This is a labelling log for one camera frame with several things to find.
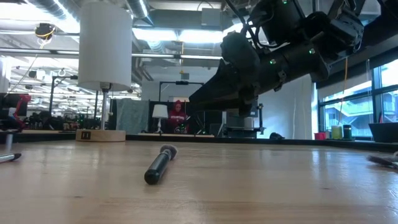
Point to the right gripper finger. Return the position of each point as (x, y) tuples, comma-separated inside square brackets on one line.
[(230, 88), (217, 106)]

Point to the thick black makeup brush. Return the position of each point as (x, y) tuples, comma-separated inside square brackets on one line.
[(158, 166)]

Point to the fluffy brown-head makeup brush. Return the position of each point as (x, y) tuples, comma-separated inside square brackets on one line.
[(382, 161)]

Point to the red robot arm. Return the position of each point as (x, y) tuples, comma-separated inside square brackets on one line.
[(23, 99)]

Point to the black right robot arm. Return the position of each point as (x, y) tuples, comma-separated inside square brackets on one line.
[(345, 28)]

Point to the black partition panel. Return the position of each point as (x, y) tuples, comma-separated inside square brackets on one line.
[(214, 123)]

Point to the black grey equipment cart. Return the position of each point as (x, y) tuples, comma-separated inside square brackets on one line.
[(241, 124)]

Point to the person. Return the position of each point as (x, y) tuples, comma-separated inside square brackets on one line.
[(178, 119)]

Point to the small white background lamp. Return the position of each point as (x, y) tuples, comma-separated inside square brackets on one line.
[(160, 111)]

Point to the small black rounded object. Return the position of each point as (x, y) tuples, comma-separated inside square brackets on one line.
[(276, 136)]

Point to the red container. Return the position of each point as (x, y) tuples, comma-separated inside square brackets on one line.
[(319, 136)]

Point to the green cup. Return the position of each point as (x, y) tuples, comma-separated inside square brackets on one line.
[(336, 132)]

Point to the dark cup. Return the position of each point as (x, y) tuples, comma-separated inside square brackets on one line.
[(347, 132)]

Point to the grey-green hanging cloth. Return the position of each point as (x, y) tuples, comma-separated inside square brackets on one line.
[(132, 116)]

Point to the black bin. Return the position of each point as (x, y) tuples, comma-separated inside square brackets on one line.
[(385, 132)]

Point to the white table lamp wooden base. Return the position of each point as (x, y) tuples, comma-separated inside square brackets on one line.
[(104, 46)]

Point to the black yellow ceiling reel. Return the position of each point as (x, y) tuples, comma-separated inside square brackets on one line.
[(44, 30)]

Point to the silver pen left edge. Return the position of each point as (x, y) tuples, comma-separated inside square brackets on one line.
[(9, 157)]

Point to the black metal frame stand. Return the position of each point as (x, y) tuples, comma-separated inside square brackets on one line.
[(51, 99), (182, 82)]

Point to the black aluminium table frame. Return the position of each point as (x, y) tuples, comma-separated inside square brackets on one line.
[(248, 141)]

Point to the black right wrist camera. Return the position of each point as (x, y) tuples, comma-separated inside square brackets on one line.
[(280, 18)]

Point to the grey upright post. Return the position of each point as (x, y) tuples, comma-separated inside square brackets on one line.
[(9, 143)]

